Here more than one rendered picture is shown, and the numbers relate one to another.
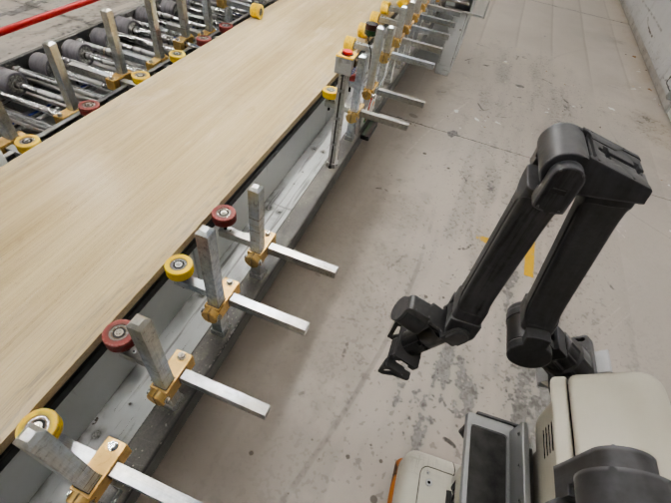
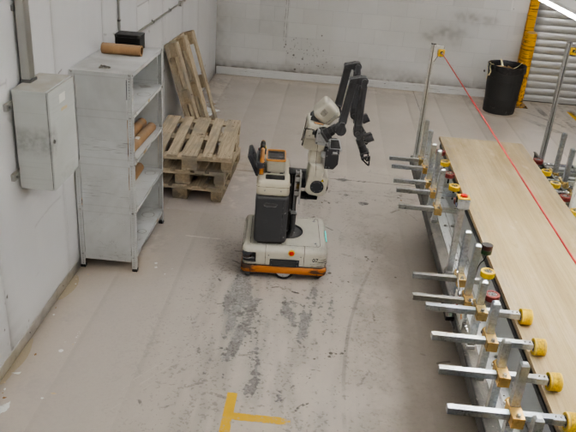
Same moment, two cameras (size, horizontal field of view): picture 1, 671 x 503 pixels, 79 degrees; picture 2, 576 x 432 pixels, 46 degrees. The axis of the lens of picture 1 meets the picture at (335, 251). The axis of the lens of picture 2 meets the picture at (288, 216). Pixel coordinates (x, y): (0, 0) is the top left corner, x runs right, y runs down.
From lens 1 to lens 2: 5.37 m
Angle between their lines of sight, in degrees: 106
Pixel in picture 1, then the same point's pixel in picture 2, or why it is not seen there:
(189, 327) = (445, 218)
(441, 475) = (310, 245)
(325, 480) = (355, 274)
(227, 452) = (406, 276)
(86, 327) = (459, 173)
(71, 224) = (506, 190)
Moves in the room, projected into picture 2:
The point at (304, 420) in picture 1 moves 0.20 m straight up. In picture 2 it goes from (378, 289) to (381, 267)
